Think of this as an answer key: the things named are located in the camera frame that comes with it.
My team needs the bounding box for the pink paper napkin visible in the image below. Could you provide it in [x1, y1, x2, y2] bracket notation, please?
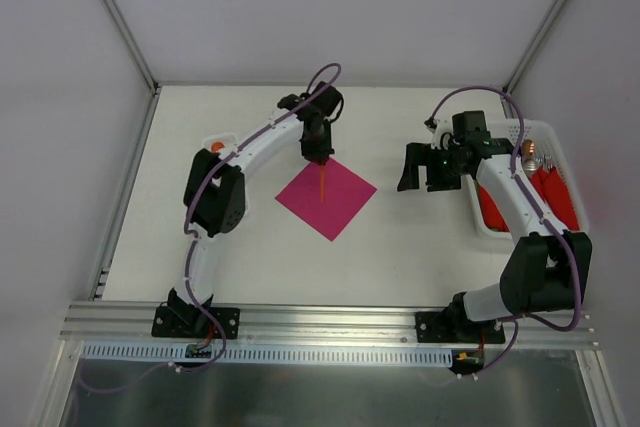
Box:
[275, 159, 377, 241]

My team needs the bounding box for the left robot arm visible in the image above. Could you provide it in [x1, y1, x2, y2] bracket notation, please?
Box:
[155, 88, 344, 337]

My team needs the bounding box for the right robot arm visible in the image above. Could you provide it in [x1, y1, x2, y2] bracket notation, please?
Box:
[397, 138, 592, 343]

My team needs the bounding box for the copper spoon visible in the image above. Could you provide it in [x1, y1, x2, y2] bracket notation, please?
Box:
[520, 139, 536, 159]

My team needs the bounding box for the silver spoon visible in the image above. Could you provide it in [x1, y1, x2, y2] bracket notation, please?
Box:
[521, 157, 540, 176]

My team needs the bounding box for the large white plastic basket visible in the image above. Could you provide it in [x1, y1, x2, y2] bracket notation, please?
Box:
[461, 120, 589, 240]

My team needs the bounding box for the small white plastic basket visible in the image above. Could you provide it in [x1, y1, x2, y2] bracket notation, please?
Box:
[202, 132, 238, 153]

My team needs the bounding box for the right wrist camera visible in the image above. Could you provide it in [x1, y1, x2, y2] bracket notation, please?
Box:
[452, 110, 491, 145]

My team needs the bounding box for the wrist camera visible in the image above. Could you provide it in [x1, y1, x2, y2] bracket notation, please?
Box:
[310, 86, 344, 124]
[452, 110, 491, 145]

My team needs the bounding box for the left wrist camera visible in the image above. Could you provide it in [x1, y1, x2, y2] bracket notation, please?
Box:
[310, 86, 344, 124]

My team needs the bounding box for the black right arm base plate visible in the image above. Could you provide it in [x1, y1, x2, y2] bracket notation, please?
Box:
[414, 310, 506, 345]

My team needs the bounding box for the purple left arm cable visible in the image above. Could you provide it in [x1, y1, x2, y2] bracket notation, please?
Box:
[74, 63, 344, 394]

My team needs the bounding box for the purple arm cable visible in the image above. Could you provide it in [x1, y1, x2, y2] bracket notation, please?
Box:
[74, 63, 344, 394]
[422, 85, 586, 383]

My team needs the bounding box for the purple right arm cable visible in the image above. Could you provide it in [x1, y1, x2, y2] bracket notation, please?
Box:
[422, 85, 586, 383]

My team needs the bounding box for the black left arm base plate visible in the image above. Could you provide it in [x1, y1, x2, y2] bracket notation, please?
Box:
[151, 303, 241, 340]

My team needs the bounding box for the white slotted cable duct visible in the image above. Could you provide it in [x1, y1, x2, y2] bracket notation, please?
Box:
[81, 341, 454, 368]

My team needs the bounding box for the aluminium frame rail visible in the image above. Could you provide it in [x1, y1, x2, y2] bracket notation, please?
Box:
[60, 300, 600, 350]

